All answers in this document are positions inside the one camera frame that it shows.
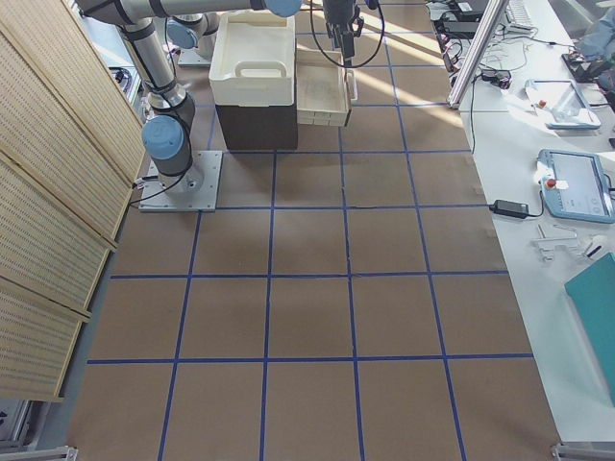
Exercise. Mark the aluminium frame post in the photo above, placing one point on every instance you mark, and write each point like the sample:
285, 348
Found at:
486, 29

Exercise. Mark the wooden pegboard panel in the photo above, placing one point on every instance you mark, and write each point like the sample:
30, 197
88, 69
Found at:
70, 151

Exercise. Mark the clear acrylic bracket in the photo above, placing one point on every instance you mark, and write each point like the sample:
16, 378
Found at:
559, 240

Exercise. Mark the dark brown drawer cabinet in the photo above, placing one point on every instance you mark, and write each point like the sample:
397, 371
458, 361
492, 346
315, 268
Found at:
273, 128

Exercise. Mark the near teach pendant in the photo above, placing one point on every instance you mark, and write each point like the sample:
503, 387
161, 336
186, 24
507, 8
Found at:
574, 186

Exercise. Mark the black power adapter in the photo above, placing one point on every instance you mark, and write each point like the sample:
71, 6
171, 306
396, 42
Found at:
509, 209

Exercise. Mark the teal box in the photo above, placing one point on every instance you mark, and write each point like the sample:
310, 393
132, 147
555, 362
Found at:
592, 292

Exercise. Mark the teach pendant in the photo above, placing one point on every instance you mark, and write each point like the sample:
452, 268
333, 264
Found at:
574, 186
560, 105

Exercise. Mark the wooden drawer with white handle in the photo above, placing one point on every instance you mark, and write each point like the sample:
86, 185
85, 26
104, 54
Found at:
325, 92

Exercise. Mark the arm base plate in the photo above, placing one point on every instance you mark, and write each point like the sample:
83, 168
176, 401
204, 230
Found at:
197, 191

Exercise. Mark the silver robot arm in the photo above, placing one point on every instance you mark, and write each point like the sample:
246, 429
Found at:
166, 137

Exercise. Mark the white plastic tray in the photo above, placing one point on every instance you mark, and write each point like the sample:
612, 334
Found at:
253, 64

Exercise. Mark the far teach pendant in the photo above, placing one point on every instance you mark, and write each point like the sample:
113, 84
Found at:
560, 105

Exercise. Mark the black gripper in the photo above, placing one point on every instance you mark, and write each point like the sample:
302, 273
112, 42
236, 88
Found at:
338, 10

